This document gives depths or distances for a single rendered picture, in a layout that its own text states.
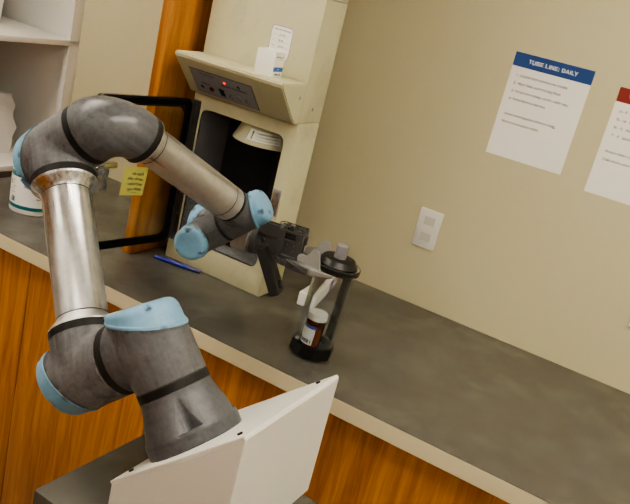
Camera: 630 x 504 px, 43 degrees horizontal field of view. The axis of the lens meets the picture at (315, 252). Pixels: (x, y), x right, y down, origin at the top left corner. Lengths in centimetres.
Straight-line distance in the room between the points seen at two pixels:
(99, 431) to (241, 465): 113
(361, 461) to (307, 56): 95
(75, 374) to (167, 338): 17
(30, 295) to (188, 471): 118
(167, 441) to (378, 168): 135
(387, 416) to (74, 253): 73
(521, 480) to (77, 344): 88
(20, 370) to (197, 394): 120
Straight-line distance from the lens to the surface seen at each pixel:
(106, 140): 142
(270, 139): 205
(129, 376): 123
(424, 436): 166
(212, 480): 113
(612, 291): 221
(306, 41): 196
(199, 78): 204
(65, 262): 137
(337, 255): 175
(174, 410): 120
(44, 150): 146
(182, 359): 120
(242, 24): 205
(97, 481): 133
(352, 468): 178
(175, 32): 210
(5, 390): 242
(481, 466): 164
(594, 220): 219
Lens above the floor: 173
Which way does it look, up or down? 18 degrees down
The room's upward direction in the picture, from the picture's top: 14 degrees clockwise
